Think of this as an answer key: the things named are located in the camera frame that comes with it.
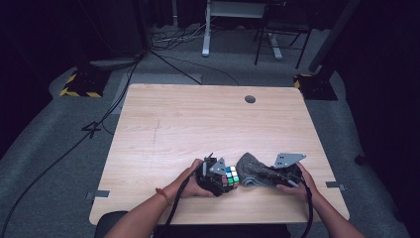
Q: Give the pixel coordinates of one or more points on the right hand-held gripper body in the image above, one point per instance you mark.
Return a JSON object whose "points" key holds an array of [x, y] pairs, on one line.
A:
{"points": [[287, 160]]}

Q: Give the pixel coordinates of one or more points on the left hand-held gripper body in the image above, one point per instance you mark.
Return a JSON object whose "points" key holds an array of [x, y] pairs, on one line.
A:
{"points": [[211, 175]]}

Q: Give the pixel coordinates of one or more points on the multicoloured puzzle cube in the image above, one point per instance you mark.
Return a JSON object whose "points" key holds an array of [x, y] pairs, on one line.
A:
{"points": [[231, 177]]}

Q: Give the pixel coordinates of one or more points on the grey fluffy cloth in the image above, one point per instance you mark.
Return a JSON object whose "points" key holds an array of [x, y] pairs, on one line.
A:
{"points": [[252, 167]]}

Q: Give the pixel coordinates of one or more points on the person's left hand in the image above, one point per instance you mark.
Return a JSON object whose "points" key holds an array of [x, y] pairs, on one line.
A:
{"points": [[185, 188]]}

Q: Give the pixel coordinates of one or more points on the person's right hand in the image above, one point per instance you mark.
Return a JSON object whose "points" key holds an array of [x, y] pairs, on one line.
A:
{"points": [[305, 190]]}

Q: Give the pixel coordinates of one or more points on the person's dark clothing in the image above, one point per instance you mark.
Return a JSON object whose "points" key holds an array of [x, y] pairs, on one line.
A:
{"points": [[228, 232]]}

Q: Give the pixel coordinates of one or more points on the grey tape strip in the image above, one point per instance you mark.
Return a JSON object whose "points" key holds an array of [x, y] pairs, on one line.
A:
{"points": [[335, 185], [100, 194]]}

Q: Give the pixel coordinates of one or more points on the small black floor object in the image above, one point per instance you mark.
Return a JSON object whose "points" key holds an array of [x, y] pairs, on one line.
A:
{"points": [[360, 158]]}

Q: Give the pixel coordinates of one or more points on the black yellow striped stand base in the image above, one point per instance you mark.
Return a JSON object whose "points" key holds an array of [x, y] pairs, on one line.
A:
{"points": [[84, 82], [317, 87]]}

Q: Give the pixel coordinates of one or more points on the black stool seat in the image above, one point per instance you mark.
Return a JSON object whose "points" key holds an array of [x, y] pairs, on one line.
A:
{"points": [[107, 223]]}

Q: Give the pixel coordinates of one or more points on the black tape floor mark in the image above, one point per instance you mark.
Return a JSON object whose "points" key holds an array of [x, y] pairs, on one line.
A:
{"points": [[91, 129]]}

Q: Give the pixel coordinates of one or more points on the dark slanted stand pole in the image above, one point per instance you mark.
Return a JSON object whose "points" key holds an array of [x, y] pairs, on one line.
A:
{"points": [[333, 33]]}

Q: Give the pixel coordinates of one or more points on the black metal chair frame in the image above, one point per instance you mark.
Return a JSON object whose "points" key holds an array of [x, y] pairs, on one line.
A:
{"points": [[258, 51]]}

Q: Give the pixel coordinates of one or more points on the white desk frame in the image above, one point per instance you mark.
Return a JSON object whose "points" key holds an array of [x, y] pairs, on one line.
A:
{"points": [[206, 39]]}

